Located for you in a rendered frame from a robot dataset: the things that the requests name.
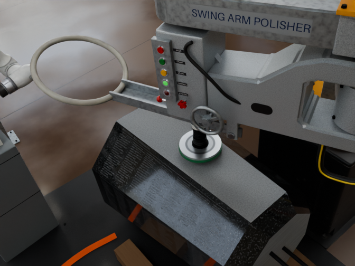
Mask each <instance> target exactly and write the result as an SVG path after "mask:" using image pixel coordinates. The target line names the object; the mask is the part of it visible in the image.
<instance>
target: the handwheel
mask: <svg viewBox="0 0 355 266"><path fill-rule="evenodd" d="M198 110H206V111H209V113H208V115H204V116H203V115H201V114H200V113H198V112H197V111H198ZM194 115H196V116H197V117H199V118H200V119H201V123H202V124H203V125H204V126H205V129H203V128H202V127H200V126H199V125H198V124H197V122H196V120H195V118H194ZM213 115H215V117H213ZM190 119H191V122H192V124H193V125H194V126H195V128H196V129H197V130H198V131H200V132H202V133H204V134H206V135H218V134H220V133H221V132H222V131H223V129H224V126H225V123H224V120H223V118H222V116H221V115H220V113H219V112H217V111H216V110H215V109H213V108H211V107H208V106H196V107H194V108H193V109H192V110H191V113H190ZM216 120H219V122H220V127H219V129H218V130H216V131H210V127H209V126H210V125H211V124H212V122H213V121H216Z"/></svg>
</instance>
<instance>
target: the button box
mask: <svg viewBox="0 0 355 266"><path fill-rule="evenodd" d="M151 43H152V49H153V56H154V62H155V68H156V75H157V81H158V88H159V92H160V98H161V99H165V100H169V101H174V102H177V101H178V91H177V86H176V77H175V68H174V59H173V51H172V42H171V40H168V39H163V38H159V37H156V36H153V37H152V38H151ZM158 46H162V47H164V50H165V53H164V54H159V53H158V52H157V49H156V48H157V47H158ZM159 58H164V59H165V60H166V65H161V64H160V63H159V62H158V59H159ZM161 69H165V70H166V71H167V72H168V75H167V76H166V77H164V76H162V75H161V73H160V70H161ZM163 79H165V80H167V81H168V82H169V84H170V85H169V86H168V87H165V86H164V85H162V80H163ZM165 89H166V90H168V91H169V92H170V93H171V95H170V96H169V97H167V96H165V95H164V93H163V90H165Z"/></svg>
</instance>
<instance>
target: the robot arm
mask: <svg viewBox="0 0 355 266"><path fill-rule="evenodd" d="M0 73H2V74H3V75H4V76H6V78H5V79H4V80H2V81H1V82H0V96H1V97H2V98H4V97H5V96H7V95H8V94H11V93H13V92H15V91H17V90H18V89H20V88H23V87H25V86H26V85H28V84H29V83H31V82H32V81H33V78H32V76H31V71H30V64H25V65H23V66H21V65H19V64H18V62H17V61H16V60H15V59H13V58H12V57H11V56H10V55H9V54H4V53H3V52H2V51H1V50H0Z"/></svg>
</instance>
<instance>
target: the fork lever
mask: <svg viewBox="0 0 355 266"><path fill-rule="evenodd" d="M122 83H124V84H125V88H124V89H123V91H122V92H121V93H117V92H112V91H109V94H110V95H112V97H113V99H112V100H113V101H117V102H120V103H124V104H127V105H130V106H133V107H137V108H141V109H144V110H148V111H151V112H155V113H158V114H161V115H165V116H168V117H172V118H175V119H178V120H182V121H186V122H189V123H192V122H191V120H187V119H183V118H179V117H175V116H172V115H169V114H168V113H167V107H166V102H164V101H162V102H158V101H157V99H156V98H157V96H160V92H159V88H156V87H152V86H149V85H145V84H141V83H137V82H133V81H129V80H125V79H122ZM197 124H198V125H199V126H203V127H205V126H204V125H203V124H201V123H199V122H197ZM240 125H241V124H238V137H240V138H241V137H242V128H241V127H240ZM209 127H210V129H213V130H218V129H219V127H220V122H219V121H213V122H212V124H211V125H210V126H209ZM222 132H224V133H227V124H226V123H225V126H224V129H223V131H222ZM228 138H229V139H234V138H235V135H234V134H233V133H228Z"/></svg>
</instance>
